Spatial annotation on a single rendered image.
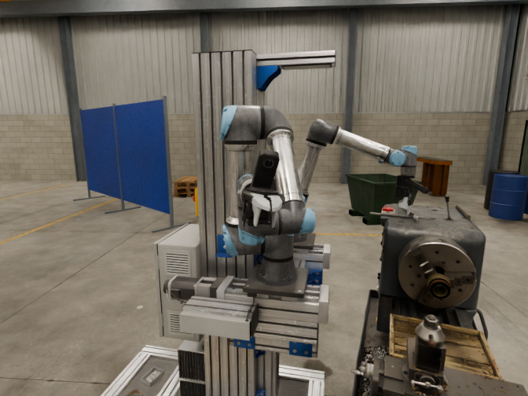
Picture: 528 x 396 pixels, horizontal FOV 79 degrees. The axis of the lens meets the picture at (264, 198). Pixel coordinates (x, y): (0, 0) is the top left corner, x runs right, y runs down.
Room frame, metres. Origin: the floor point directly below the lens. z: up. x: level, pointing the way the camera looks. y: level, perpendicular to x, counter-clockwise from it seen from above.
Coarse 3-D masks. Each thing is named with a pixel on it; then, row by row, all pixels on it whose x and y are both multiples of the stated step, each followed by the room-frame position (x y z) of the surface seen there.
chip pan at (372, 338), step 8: (376, 304) 2.05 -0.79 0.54; (368, 312) 1.95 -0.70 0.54; (376, 312) 1.95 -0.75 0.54; (368, 320) 1.86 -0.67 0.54; (368, 328) 1.76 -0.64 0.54; (368, 336) 1.69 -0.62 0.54; (376, 336) 1.69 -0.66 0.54; (384, 336) 1.69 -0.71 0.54; (368, 344) 1.61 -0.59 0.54; (376, 344) 1.61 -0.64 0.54; (384, 344) 1.61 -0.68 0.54
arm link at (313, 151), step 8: (312, 144) 1.72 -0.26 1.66; (320, 144) 1.71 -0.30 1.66; (304, 152) 1.77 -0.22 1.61; (312, 152) 1.73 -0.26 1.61; (320, 152) 1.75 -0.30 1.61; (304, 160) 1.75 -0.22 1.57; (312, 160) 1.73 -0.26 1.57; (304, 168) 1.74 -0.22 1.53; (312, 168) 1.74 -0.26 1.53; (304, 176) 1.73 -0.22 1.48; (312, 176) 1.76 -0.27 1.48; (304, 184) 1.74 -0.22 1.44; (304, 192) 1.73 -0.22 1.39
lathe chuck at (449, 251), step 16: (416, 240) 1.45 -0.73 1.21; (432, 240) 1.38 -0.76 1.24; (448, 240) 1.39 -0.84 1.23; (400, 256) 1.48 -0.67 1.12; (432, 256) 1.36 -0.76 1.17; (448, 256) 1.33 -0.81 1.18; (464, 256) 1.31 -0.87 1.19; (400, 272) 1.40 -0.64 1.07; (416, 272) 1.38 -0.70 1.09; (416, 288) 1.38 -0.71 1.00; (464, 288) 1.31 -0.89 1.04; (432, 304) 1.35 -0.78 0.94; (448, 304) 1.33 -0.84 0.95
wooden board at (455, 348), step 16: (400, 320) 1.30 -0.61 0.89; (416, 320) 1.28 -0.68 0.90; (400, 336) 1.19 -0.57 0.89; (448, 336) 1.19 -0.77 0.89; (464, 336) 1.19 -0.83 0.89; (480, 336) 1.17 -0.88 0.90; (400, 352) 1.09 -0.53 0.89; (448, 352) 1.09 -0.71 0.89; (464, 352) 1.09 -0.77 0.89; (480, 352) 1.09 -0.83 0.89; (464, 368) 1.00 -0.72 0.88; (480, 368) 1.00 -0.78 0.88; (496, 368) 0.98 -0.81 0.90
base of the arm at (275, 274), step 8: (264, 256) 1.14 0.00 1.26; (264, 264) 1.13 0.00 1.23; (272, 264) 1.11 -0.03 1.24; (280, 264) 1.11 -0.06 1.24; (288, 264) 1.12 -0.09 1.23; (264, 272) 1.13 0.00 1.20; (272, 272) 1.10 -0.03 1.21; (280, 272) 1.10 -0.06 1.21; (288, 272) 1.12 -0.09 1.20; (296, 272) 1.15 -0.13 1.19; (264, 280) 1.11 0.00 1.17; (272, 280) 1.09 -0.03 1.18; (280, 280) 1.09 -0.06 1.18; (288, 280) 1.10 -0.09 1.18
